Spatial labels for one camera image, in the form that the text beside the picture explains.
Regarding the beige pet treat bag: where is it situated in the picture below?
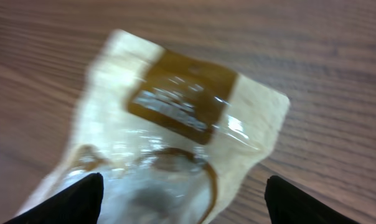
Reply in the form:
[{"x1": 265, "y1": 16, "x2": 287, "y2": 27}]
[{"x1": 16, "y1": 29, "x2": 290, "y2": 223}]

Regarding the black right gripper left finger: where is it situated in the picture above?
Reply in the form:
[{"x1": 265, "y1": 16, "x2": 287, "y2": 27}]
[{"x1": 4, "y1": 173, "x2": 104, "y2": 224}]

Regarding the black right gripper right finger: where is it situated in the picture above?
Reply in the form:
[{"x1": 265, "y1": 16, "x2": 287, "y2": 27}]
[{"x1": 265, "y1": 175, "x2": 359, "y2": 224}]

